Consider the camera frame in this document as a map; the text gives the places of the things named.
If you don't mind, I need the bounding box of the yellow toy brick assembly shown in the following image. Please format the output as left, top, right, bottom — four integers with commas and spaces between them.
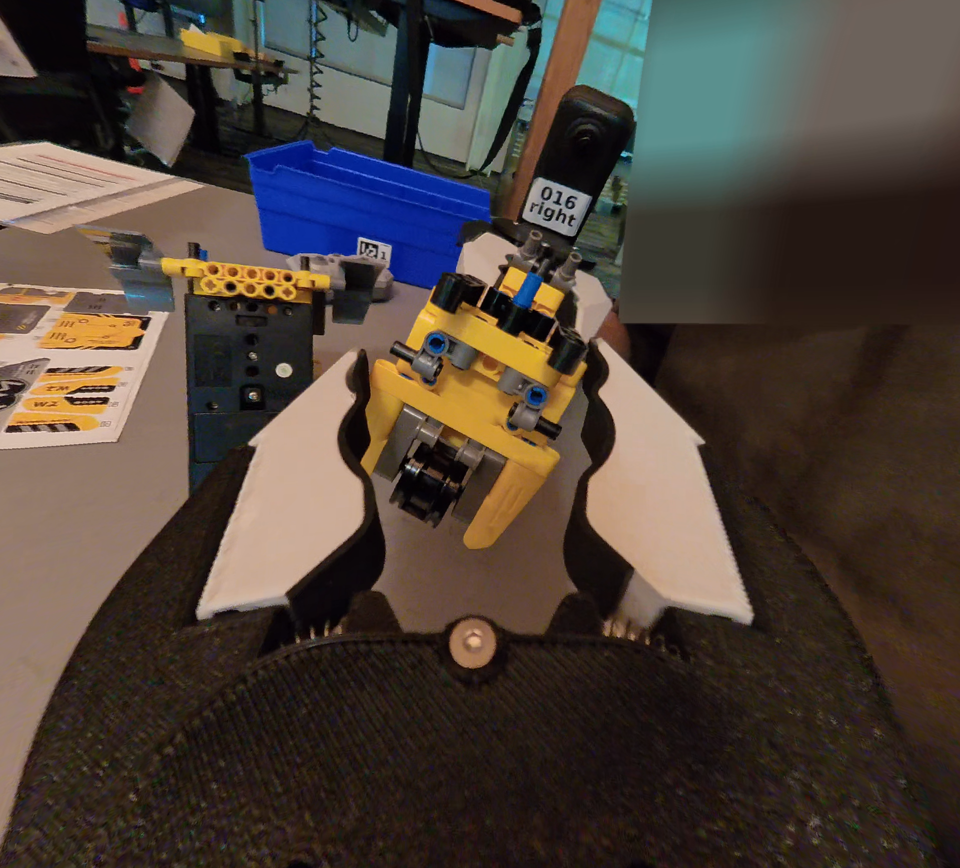
360, 226, 590, 550

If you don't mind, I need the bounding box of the wooden standing desk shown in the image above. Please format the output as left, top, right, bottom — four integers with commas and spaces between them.
285, 0, 522, 168

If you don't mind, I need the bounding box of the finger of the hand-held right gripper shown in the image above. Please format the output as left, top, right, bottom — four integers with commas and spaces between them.
573, 266, 625, 346
457, 238, 515, 295

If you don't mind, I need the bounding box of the yellow sticker sheet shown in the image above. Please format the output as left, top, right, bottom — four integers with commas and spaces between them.
0, 281, 172, 451

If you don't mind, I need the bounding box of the blue bin with white tag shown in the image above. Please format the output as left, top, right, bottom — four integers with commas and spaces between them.
246, 140, 494, 292

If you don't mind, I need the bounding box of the yellow box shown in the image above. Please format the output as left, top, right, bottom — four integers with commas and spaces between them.
178, 24, 252, 59

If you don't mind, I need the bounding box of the wooden office desk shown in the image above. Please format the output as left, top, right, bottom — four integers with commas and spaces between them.
86, 37, 301, 157

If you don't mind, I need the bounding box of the black coiled cable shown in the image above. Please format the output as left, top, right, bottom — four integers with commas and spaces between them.
303, 0, 327, 127

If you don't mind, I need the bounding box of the black battery box toy model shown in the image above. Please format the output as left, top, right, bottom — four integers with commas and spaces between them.
75, 226, 399, 487

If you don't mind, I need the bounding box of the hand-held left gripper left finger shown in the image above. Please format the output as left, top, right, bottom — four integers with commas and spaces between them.
196, 349, 387, 622

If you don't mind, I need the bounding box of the printed paper sheet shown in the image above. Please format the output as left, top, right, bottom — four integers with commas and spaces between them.
0, 140, 205, 236

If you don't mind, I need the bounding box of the grey toy control hub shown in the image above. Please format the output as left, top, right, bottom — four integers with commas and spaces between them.
287, 251, 396, 305

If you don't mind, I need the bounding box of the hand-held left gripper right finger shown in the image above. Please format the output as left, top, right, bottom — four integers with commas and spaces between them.
562, 337, 753, 631

